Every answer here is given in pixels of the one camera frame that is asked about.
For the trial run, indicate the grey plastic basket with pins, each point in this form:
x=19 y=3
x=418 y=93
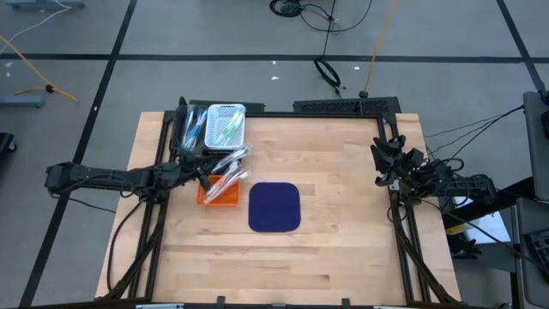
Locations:
x=176 y=124

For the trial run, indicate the black floor stand foot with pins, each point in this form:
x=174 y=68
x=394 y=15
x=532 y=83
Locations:
x=465 y=246

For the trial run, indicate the black table clamp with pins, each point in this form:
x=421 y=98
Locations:
x=221 y=302
x=345 y=303

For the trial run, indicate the dark blue-violet mat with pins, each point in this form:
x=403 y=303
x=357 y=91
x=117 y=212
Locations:
x=274 y=208

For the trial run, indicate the grey cabinet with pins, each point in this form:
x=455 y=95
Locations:
x=536 y=292

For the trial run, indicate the black aluminium table frame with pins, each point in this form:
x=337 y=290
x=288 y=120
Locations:
x=321 y=115

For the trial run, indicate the black plastic basket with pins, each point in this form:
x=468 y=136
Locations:
x=210 y=154

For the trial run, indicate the orange plastic basket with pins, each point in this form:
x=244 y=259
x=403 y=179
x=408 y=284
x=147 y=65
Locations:
x=231 y=199

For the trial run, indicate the grey floor bar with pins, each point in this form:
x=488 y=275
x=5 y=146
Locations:
x=21 y=102

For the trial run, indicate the black caster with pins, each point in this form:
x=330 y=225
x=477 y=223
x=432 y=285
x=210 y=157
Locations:
x=6 y=141

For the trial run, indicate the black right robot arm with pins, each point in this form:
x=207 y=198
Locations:
x=472 y=189

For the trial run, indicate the orange toothbrush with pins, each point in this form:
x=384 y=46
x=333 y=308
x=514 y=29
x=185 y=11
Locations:
x=231 y=176
x=216 y=193
x=227 y=186

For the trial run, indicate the black diagonal beam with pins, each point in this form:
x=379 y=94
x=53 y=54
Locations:
x=510 y=193

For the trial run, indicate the black perforated panel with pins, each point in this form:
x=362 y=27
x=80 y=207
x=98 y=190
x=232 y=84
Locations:
x=343 y=106
x=255 y=106

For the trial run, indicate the white plastic basket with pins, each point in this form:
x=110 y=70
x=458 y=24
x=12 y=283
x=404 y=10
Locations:
x=211 y=124

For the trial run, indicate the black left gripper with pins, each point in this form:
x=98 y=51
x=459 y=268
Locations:
x=186 y=169

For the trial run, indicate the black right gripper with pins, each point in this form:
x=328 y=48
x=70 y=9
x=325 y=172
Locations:
x=407 y=167

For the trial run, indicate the purple toothbrush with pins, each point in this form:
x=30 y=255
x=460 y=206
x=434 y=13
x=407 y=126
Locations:
x=233 y=158
x=227 y=165

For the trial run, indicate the grey table foot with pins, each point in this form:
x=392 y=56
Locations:
x=43 y=4

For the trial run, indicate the white paper sheet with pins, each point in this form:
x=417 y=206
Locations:
x=489 y=225

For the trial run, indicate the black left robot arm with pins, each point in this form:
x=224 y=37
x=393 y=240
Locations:
x=107 y=177

